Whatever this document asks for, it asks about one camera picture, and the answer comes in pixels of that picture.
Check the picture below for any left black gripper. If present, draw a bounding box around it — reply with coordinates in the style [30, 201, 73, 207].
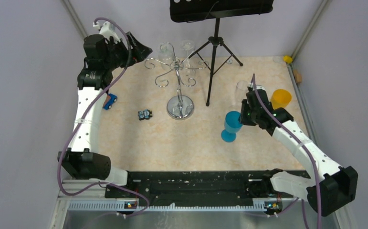
[103, 31, 152, 71]

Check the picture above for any clear flute glass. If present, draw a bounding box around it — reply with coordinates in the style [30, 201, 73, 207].
[231, 81, 250, 105]

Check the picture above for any blue wine glass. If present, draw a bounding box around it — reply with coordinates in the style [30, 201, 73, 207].
[221, 111, 242, 143]

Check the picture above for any orange wine glass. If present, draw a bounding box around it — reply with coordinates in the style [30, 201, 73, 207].
[271, 89, 292, 109]

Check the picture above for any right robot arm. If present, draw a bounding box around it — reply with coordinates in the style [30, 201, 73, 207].
[239, 87, 358, 217]

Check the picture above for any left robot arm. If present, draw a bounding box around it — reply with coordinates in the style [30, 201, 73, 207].
[62, 32, 152, 197]

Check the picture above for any chrome wine glass rack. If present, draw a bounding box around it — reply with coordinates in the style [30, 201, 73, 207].
[145, 42, 207, 120]

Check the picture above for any orange and blue toy car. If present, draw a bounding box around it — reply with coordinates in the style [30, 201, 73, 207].
[103, 93, 118, 110]

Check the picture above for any black music stand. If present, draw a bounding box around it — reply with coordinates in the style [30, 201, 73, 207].
[169, 0, 273, 106]

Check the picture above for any small blue owl toy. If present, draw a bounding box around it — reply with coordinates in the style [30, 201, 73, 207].
[138, 109, 153, 121]

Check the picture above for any yellow corner clamp right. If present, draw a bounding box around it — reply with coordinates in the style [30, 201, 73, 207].
[283, 55, 293, 64]

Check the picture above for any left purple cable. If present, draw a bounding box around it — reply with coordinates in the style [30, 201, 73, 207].
[57, 17, 151, 219]

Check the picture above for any purple cable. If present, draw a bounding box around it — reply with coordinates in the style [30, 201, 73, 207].
[57, 17, 151, 219]
[252, 73, 323, 229]

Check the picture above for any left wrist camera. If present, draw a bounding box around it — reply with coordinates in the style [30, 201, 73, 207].
[93, 21, 120, 43]

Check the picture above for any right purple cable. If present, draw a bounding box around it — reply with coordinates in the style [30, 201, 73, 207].
[252, 73, 323, 229]

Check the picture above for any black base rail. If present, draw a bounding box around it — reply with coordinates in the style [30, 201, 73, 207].
[105, 170, 293, 211]

